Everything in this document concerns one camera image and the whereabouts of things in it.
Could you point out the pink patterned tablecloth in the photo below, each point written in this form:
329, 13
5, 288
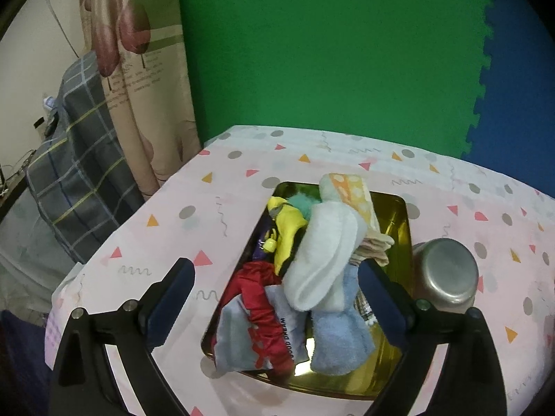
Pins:
207, 211

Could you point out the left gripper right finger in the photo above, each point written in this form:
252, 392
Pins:
470, 381

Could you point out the orange green towel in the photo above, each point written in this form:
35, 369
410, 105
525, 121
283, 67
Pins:
352, 191

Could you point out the blue foam wall mat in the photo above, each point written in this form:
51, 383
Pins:
515, 131

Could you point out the green foam wall mat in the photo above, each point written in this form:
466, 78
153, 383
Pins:
405, 71

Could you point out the light blue fluffy sock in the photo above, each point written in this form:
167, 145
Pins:
342, 340

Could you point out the beige floral curtain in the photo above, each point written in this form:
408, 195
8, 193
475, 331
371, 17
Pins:
141, 58

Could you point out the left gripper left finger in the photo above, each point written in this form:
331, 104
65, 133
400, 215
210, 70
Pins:
83, 381

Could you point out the stainless steel pot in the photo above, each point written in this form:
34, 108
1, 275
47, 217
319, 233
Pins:
446, 274

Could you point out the red trimmed sleep mask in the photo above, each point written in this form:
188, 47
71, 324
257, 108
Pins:
256, 328

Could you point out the teal fluffy pompom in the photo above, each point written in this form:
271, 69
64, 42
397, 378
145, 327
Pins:
304, 203

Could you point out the grey plaid sofa cover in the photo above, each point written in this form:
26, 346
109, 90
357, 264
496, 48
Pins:
79, 176

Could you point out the white fluffy sock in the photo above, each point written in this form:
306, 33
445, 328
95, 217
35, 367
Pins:
314, 280

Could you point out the purple plastic packet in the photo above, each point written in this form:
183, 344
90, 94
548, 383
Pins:
266, 244

